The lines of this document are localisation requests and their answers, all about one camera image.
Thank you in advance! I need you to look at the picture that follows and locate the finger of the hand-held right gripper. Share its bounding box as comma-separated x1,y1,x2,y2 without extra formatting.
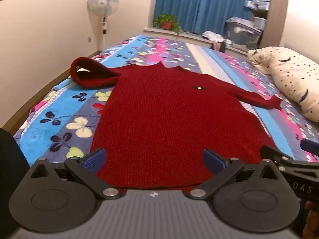
300,139,319,153
259,145,296,166

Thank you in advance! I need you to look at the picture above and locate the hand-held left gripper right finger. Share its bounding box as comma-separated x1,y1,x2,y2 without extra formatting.
187,149,280,200

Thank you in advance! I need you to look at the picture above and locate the white clothes pile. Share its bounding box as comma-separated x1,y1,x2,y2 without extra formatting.
202,30,226,43

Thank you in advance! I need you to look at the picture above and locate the white window sill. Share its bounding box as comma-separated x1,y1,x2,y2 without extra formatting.
144,27,248,55

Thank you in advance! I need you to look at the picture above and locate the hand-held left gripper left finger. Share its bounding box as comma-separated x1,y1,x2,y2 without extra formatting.
31,148,120,200

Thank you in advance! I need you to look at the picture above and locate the wooden shelf unit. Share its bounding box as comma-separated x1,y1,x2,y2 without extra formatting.
251,0,290,49

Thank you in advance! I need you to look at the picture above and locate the cream star-print plush pillow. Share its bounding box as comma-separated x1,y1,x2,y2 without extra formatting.
247,46,319,123

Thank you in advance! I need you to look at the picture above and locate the blue curtain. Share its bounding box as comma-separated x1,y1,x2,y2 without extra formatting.
153,0,259,37

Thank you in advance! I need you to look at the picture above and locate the white standing fan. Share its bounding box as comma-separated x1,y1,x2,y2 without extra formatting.
87,0,119,53

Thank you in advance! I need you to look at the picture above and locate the person's right hand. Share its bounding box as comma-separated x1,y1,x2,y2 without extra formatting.
304,200,319,232

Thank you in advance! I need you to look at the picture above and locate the red knit sweater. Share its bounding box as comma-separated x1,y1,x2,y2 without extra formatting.
70,57,283,192

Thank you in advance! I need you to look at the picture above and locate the potted green plant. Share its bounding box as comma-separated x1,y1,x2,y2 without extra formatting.
153,14,183,35

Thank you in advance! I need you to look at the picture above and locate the floral fleece blanket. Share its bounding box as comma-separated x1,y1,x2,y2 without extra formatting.
12,35,319,171

